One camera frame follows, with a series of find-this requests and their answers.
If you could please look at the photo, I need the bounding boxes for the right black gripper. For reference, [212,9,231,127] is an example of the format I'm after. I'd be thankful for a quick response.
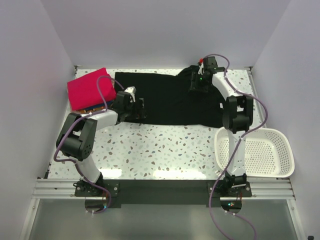
[188,71,210,95]

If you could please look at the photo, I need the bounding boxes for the black t shirt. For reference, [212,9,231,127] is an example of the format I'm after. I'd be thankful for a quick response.
[114,65,225,128]

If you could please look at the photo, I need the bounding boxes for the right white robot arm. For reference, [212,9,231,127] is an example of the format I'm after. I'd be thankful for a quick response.
[189,54,254,179]

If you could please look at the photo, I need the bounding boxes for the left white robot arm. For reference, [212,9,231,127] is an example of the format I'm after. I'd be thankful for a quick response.
[53,87,147,196]

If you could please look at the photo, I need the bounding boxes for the folded orange t shirt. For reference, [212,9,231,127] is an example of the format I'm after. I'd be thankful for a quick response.
[72,103,106,114]

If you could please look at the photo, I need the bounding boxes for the folded pink t shirt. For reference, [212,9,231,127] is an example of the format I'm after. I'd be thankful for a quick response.
[67,67,116,111]

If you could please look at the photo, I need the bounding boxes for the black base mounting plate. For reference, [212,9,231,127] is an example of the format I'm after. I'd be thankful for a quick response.
[74,178,253,210]

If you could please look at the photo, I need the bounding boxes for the white perforated plastic basket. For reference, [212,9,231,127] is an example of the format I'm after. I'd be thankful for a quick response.
[214,127,296,179]

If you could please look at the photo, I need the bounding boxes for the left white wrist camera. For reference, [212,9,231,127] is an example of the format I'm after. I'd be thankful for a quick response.
[125,86,137,103]

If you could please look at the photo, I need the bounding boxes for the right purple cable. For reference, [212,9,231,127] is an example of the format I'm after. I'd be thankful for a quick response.
[207,53,270,240]

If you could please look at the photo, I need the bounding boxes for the purple cable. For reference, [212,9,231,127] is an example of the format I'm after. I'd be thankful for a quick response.
[53,75,126,213]
[207,53,270,240]

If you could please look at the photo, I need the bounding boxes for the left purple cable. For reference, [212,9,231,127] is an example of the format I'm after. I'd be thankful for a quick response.
[53,75,126,213]

